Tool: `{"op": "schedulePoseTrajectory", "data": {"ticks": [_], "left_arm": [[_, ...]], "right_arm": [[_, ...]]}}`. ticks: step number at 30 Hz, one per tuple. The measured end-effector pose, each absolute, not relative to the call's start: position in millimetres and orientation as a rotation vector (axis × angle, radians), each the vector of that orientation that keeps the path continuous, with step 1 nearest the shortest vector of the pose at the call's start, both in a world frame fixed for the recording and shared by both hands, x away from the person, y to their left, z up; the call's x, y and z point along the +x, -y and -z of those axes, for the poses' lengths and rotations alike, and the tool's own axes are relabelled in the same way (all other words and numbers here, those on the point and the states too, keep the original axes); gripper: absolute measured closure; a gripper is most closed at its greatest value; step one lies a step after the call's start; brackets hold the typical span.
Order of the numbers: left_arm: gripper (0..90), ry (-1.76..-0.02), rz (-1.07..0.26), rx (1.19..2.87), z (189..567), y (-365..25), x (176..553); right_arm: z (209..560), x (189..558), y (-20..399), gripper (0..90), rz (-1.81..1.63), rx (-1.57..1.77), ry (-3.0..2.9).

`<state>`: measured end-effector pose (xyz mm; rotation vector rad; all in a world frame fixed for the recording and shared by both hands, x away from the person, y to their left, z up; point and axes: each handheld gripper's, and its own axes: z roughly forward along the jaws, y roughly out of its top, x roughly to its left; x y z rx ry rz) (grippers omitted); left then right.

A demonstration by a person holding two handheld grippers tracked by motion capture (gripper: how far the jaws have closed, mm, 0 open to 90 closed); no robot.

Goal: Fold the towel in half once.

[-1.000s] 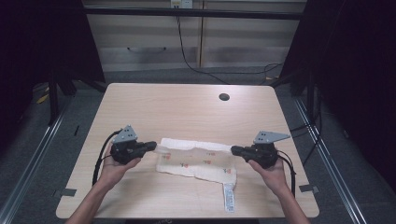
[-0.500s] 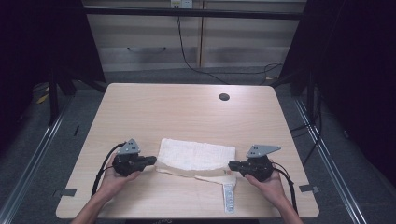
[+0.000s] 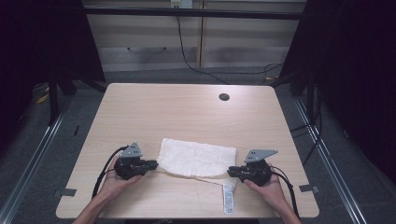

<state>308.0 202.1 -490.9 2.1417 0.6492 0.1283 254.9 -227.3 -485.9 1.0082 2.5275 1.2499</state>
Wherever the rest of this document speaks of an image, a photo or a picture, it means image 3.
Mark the white towel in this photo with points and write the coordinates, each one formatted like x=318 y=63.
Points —
x=196 y=157

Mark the grey tape strip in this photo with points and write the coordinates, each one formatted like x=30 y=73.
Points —
x=309 y=188
x=67 y=192

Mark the black horizontal bar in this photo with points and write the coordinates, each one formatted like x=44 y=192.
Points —
x=193 y=13

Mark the person's left hand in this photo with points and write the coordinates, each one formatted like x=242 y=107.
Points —
x=116 y=185

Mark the small black floor item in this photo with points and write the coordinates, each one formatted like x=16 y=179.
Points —
x=76 y=130

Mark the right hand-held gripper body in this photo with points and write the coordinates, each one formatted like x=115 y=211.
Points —
x=257 y=174

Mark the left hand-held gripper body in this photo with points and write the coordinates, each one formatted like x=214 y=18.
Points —
x=127 y=169

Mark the dark curtain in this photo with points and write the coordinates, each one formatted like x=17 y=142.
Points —
x=358 y=77

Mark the person's right hand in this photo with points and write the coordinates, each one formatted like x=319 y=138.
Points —
x=269 y=194

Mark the metal floor rail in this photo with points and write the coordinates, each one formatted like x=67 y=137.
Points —
x=34 y=158
x=330 y=161

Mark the white wall power outlet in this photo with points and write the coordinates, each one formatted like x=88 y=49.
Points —
x=182 y=3

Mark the yellow floor item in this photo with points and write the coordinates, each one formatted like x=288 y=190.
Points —
x=43 y=99

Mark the black metal stand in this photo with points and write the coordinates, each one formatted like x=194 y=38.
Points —
x=310 y=96
x=53 y=102

